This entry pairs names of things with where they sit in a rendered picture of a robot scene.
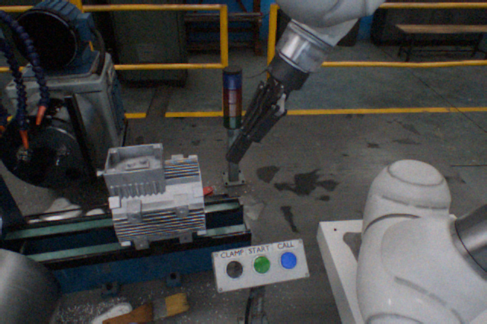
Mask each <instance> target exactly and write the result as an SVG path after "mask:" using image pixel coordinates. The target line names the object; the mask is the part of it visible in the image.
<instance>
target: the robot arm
mask: <svg viewBox="0 0 487 324"><path fill-rule="evenodd" d="M385 1H386V0H275V2H276V4H277V5H278V6H279V7H280V9H281V10H282V11H283V12H284V13H285V14H286V15H288V16H289V17H291V18H292V19H291V21H290V23H288V27H286V29H285V31H284V33H283V34H282V36H281V37H280V39H279V41H278V42H277V44H276V45H275V48H276V50H277V51H278V52H279V54H278V53H276V54H275V55H274V57H273V59H272V61H271V62H270V63H269V66H268V67H267V72H268V73H269V75H270V77H269V78H268V80H267V81H266V82H264V81H259V83H258V86H257V89H256V93H255V94H254V96H253V99H252V101H251V103H250V105H249V107H248V109H247V110H246V112H245V114H244V116H243V118H242V120H241V124H243V125H242V127H241V130H242V131H241V130H240V133H239V135H238V136H237V138H236V139H235V141H234V143H233V144H232V146H231V147H230V149H229V151H228V152H227V153H226V155H225V160H227V161H230V162H232V163H235V164H239V162H240V160H241V159H242V157H243V156H244V154H245V153H246V151H248V148H249V147H250V146H251V144H252V143H253V141H254V142H256V143H259V142H260V141H261V140H262V139H263V137H264V136H265V135H267V134H268V133H269V130H270V129H271V128H272V127H273V126H274V125H275V124H276V123H277V122H278V121H279V120H280V119H281V118H282V117H283V116H286V115H287V114H288V109H286V108H284V102H286V101H287V100H288V98H289V95H290V93H291V91H292V90H296V91H298V90H300V89H301V87H302V86H303V84H304V82H306V81H307V79H308V78H309V77H310V74H309V72H311V73H316V72H317V71H318V69H319V67H320V66H321V65H322V63H323V61H324V60H325V58H327V56H328V55H329V54H330V53H331V52H332V50H333V48H334V47H335V45H336V44H337V42H338V41H339V40H340V39H341V38H343V37H344V36H345V35H346V34H347V33H348V32H349V31H350V29H352V28H353V26H354V25H355V24H356V22H357V21H358V19H359V18H360V17H365V16H368V15H372V14H373V12H374V11H375V10H377V9H376V8H378V7H379V6H380V5H381V4H383V3H384V2H385ZM331 46H332V47H331ZM450 201H451V197H450V191H449V189H448V185H447V182H446V179H445V178H444V176H443V175H442V174H441V173H440V172H439V171H438V170H437V169H435V168H434V167H433V166H432V165H430V164H427V163H424V162H421V161H418V160H398V161H396V162H394V163H391V164H389V165H387V166H386V167H385V168H384V169H382V171H380V172H379V173H378V175H377V176H376V177H375V179H374V181H373V182H372V184H371V188H370V191H369V194H368V199H367V202H366V206H365V210H364V218H363V219H362V228H361V232H360V233H352V232H347V233H345V234H344V236H342V240H344V242H345V243H346V244H347V245H348V247H349V248H350V250H351V251H352V254H353V256H354V257H355V259H356V261H357V263H358V265H357V275H356V294H357V300H358V306H359V309H360V313H361V317H362V319H363V321H364V324H468V323H469V322H471V321H472V320H474V319H475V318H476V317H477V316H478V315H479V314H481V313H482V312H483V311H484V310H486V309H487V203H486V204H484V205H482V206H480V207H478V208H476V209H475V210H474V211H471V212H470V213H468V214H466V215H464V216H462V217H461V218H458V219H456V218H452V217H449V207H450Z"/></svg>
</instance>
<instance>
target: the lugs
mask: <svg viewBox="0 0 487 324"><path fill-rule="evenodd" d="M193 197H194V198H201V197H203V191H202V186H193ZM109 200H110V209H118V208H121V207H122V203H121V198H120V196H114V197H109ZM197 234H198V235H201V234H206V230H203V231H197ZM131 244H132V241H128V242H121V246H126V245H131Z"/></svg>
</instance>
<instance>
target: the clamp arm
mask: <svg viewBox="0 0 487 324"><path fill-rule="evenodd" d="M63 99H64V100H63V102H62V104H63V106H64V107H66V109H67V111H68V115H69V118H70V120H71V123H72V128H73V130H74V133H75V137H76V139H77V142H78V146H79V149H80V152H81V154H82V157H81V159H82V161H84V162H85V165H86V167H87V171H88V174H89V177H90V179H91V182H92V183H98V182H99V179H100V178H101V176H100V174H97V173H99V172H100V170H98V169H97V164H96V161H95V158H94V154H93V151H92V149H91V143H90V141H89V138H88V134H87V131H86V128H85V125H84V120H83V118H82V115H81V111H80V108H79V105H78V100H76V99H77V97H75V93H74V91H68V92H65V94H64V96H63Z"/></svg>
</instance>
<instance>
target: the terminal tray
mask: <svg viewBox="0 0 487 324"><path fill-rule="evenodd" d="M155 145H158V147H155ZM113 150H116V151H115V152H112V151H113ZM155 164H158V166H157V167H156V166H155ZM109 170H112V172H110V173H109V172H108V171H109ZM103 177H104V179H105V183H106V185H107V187H108V190H109V192H110V197H114V196H120V198H121V200H122V199H123V197H125V198H126V199H129V197H130V196H131V197H132V198H135V196H138V198H140V196H141V195H143V196H144V197H145V196H146V195H149V196H152V194H155V195H158V193H160V194H161V195H163V194H164V192H166V187H165V181H164V152H163V147H162V143H157V144H150V145H135V146H127V147H119V148H112V149H110V150H109V154H108V158H107V161H106V164H105V169H104V172H103Z"/></svg>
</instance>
